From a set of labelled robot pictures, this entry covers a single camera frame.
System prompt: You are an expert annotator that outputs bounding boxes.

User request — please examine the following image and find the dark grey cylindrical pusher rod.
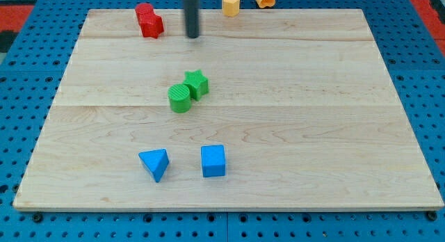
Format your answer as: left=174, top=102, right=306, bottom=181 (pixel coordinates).
left=183, top=0, right=200, bottom=39

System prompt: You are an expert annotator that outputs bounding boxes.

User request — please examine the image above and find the red star block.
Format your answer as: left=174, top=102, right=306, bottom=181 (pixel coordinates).
left=138, top=14, right=164, bottom=38

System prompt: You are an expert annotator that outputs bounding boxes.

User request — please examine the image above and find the red circle block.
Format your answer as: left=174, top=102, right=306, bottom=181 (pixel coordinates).
left=134, top=3, right=154, bottom=24

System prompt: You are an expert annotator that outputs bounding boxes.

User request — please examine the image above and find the green star block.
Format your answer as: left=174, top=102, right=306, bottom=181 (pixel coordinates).
left=183, top=70, right=209, bottom=101

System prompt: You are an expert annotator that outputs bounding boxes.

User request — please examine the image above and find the green circle block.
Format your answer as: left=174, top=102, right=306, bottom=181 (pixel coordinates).
left=168, top=84, right=191, bottom=113

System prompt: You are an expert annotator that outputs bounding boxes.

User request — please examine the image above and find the yellow hexagon block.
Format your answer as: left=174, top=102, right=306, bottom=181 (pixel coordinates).
left=222, top=0, right=240, bottom=17

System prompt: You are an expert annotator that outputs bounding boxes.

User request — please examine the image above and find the light wooden board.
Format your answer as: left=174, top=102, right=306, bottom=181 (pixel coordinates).
left=13, top=9, right=444, bottom=212

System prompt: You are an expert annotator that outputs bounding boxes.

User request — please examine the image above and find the blue cube block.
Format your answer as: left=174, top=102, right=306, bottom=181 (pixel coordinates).
left=201, top=145, right=226, bottom=177

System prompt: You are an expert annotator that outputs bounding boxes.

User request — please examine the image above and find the blue triangle block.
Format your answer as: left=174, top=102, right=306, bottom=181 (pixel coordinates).
left=138, top=149, right=170, bottom=183

